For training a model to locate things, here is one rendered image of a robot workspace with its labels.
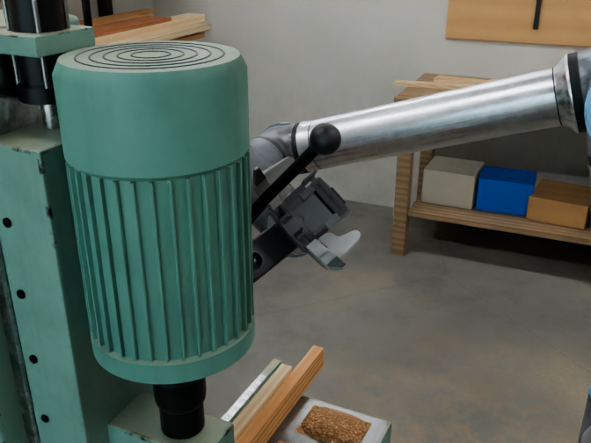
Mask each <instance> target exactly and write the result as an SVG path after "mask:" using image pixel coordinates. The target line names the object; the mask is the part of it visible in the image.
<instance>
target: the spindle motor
mask: <svg viewBox="0 0 591 443"><path fill-rule="evenodd" d="M52 78H53V84H54V89H55V101H56V107H57V112H58V119H59V125H60V131H61V137H62V148H63V154H64V158H65V160H66V163H65V164H66V171H67V177H68V183H69V194H70V200H71V206H72V212H73V218H74V224H75V231H76V236H77V248H78V254H79V260H80V265H81V272H82V278H83V284H84V295H85V301H86V308H87V313H88V319H89V325H90V333H91V344H92V350H93V353H94V356H95V358H96V360H97V362H98V363H99V364H100V365H101V366H102V367H103V368H104V369H105V370H106V371H108V372H110V373H111V374H114V375H116V376H118V377H120V378H122V379H125V380H129V381H135V382H140V383H147V384H175V383H182V382H188V381H195V380H199V379H202V378H205V377H208V376H210V375H213V374H216V373H219V372H221V371H222V370H224V369H226V368H227V367H230V366H231V365H233V364H234V363H236V362H237V361H238V360H240V359H241V358H242V357H243V356H244V355H245V354H246V353H247V351H248V350H249V349H250V347H251V345H252V342H253V339H254V336H255V315H254V296H253V266H252V207H251V176H250V151H249V147H250V134H249V104H248V73H247V65H246V63H245V61H244V58H243V56H242V55H241V54H240V52H239V51H238V50H237V49H235V48H234V47H228V46H224V45H220V44H215V43H207V42H198V41H181V40H153V41H133V42H121V43H113V44H105V45H98V46H93V47H84V48H80V49H76V50H73V51H70V52H68V53H65V54H62V55H60V56H59V57H58V59H57V61H56V64H55V67H54V70H53V73H52Z"/></svg>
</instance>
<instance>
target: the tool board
mask: <svg viewBox="0 0 591 443"><path fill-rule="evenodd" d="M445 38H450V39H464V40H492V41H506V42H521V43H536V44H550V45H565V46H579V47H591V0H449V6H448V16H447V25H446V36H445Z"/></svg>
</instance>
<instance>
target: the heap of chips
mask: <svg viewBox="0 0 591 443"><path fill-rule="evenodd" d="M371 424H372V423H370V422H367V421H364V420H361V419H359V418H358V417H356V416H353V415H351V414H348V413H345V412H343V411H339V410H335V409H332V408H328V407H322V406H321V407H319V406H316V405H313V406H312V408H311V409H310V411H309V413H308V414H307V415H306V417H305V418H304V420H303V421H302V423H301V424H300V425H299V426H298V428H297V429H296V430H295V432H298V433H301V434H303V435H306V436H309V437H312V438H314V439H319V440H322V441H323V442H326V443H361V442H362V440H363V439H364V437H365V435H366V433H367V431H368V429H369V427H370V426H371Z"/></svg>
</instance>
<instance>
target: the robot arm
mask: <svg viewBox="0 0 591 443"><path fill-rule="evenodd" d="M321 123H330V124H333V125H334V126H335V127H336V128H337V129H338V130H339V132H340V135H341V143H340V146H339V148H338V149H337V150H336V151H335V152H334V153H332V154H330V155H327V156H324V155H318V156H317V157H316V158H315V159H314V160H313V161H312V162H311V163H310V164H309V165H308V166H306V167H305V168H304V169H303V170H302V171H301V172H300V173H299V174H298V175H300V174H305V173H309V172H311V174H310V175H309V176H308V177H307V178H305V179H304V180H303V182H302V183H301V185H299V186H298V187H297V188H296V189H295V188H294V187H293V186H292V185H291V184H288V185H287V186H286V187H285V188H284V189H283V190H282V191H281V192H280V193H279V194H278V195H277V196H276V197H275V198H274V199H273V200H272V201H271V202H270V203H269V204H268V205H267V206H266V207H265V208H264V209H263V210H262V211H261V212H260V213H259V214H258V215H257V216H256V217H255V218H254V219H253V220H252V225H253V226H254V227H255V228H256V229H257V230H258V231H259V232H260V234H259V235H258V236H256V237H255V238H253V239H252V266H253V284H254V283H255V282H256V281H257V280H259V279H260V278H261V277H263V276H264V275H265V274H266V273H268V272H269V271H270V270H271V269H273V268H274V267H275V266H276V265H278V264H279V263H280V262H281V261H282V260H283V259H284V258H286V257H292V258H298V257H302V256H305V255H307V254H309V255H310V256H312V257H313V258H314V259H315V260H316V261H317V262H318V263H319V264H320V265H321V266H323V267H324V268H325V269H326V270H330V271H342V270H343V269H344V268H346V267H347V265H346V264H345V263H344V262H343V261H344V259H345V257H346V256H347V255H348V253H349V252H350V251H351V250H352V248H353V247H354V246H355V245H356V244H357V243H358V242H359V240H360V238H361V233H360V232H359V231H357V230H353V231H351V232H348V233H346V234H345V235H343V236H335V235H334V234H333V233H328V232H329V230H330V229H331V228H332V227H333V226H334V225H335V224H336V223H338V222H340V221H341V220H342V219H343V218H344V217H345V216H346V215H347V214H349V213H350V212H351V211H352V209H351V208H350V209H349V210H347V206H346V205H345V204H346V202H345V201H344V200H343V199H342V198H341V196H340V195H339V194H338V193H337V192H336V191H335V190H334V189H333V187H330V186H329V185H328V184H326V182H325V181H324V180H323V179H322V178H321V177H317V178H315V177H314V176H315V175H316V173H317V170H322V169H326V168H331V167H336V166H341V165H346V164H351V163H360V162H365V161H370V160H375V159H380V158H385V157H390V156H399V155H404V154H409V153H414V152H419V151H424V150H429V149H438V148H443V147H448V146H453V145H457V144H463V143H467V142H476V141H482V140H486V139H492V138H496V137H501V136H506V135H511V134H520V133H525V132H530V131H535V130H540V129H545V128H550V127H559V126H566V127H569V128H570V129H572V130H573V131H574V132H576V133H577V134H579V133H585V132H587V166H588V168H589V169H590V214H591V48H590V49H587V50H582V51H579V52H574V53H570V54H565V56H564V57H563V58H562V59H561V61H560V62H559V63H558V65H557V66H556V67H554V68H551V69H544V70H539V71H536V72H531V73H528V74H523V75H519V76H511V77H508V78H503V79H500V80H495V81H491V82H487V83H483V84H475V85H472V86H467V87H463V88H459V89H455V90H451V91H444V92H439V93H435V94H431V95H427V96H423V97H418V98H411V99H407V100H403V101H399V102H395V103H391V104H387V105H380V106H375V107H371V108H367V109H363V110H359V111H354V112H350V113H343V114H339V115H335V116H331V117H326V118H323V119H318V120H311V121H302V122H296V123H288V122H282V123H277V124H274V125H272V126H270V127H268V128H267V129H265V130H264V131H263V132H262V133H260V134H258V135H256V136H254V137H253V138H251V139H250V147H249V151H250V176H251V204H252V203H253V202H254V201H255V200H256V199H257V198H258V197H259V196H260V195H261V194H262V193H263V192H264V191H265V190H266V189H267V188H268V187H269V186H270V185H271V184H272V183H273V182H274V181H275V180H276V179H277V178H278V177H279V176H280V175H281V174H282V173H283V172H284V171H285V170H286V169H287V168H288V167H289V166H290V165H291V164H292V163H293V162H294V161H295V160H296V159H297V158H298V157H299V156H300V155H301V154H302V153H303V152H304V151H305V150H306V149H307V148H308V147H309V146H310V132H311V130H312V129H313V128H314V127H315V126H316V125H318V124H321ZM309 182H312V183H310V185H309V186H308V187H307V188H306V187H305V186H306V185H307V184H308V183H309ZM323 245H324V246H325V247H326V248H327V249H326V248H325V247H324V246H323ZM578 443H591V386H590V387H589V389H588V396H587V403H586V408H585V412H584V416H583V420H582V425H581V428H580V436H579V440H578Z"/></svg>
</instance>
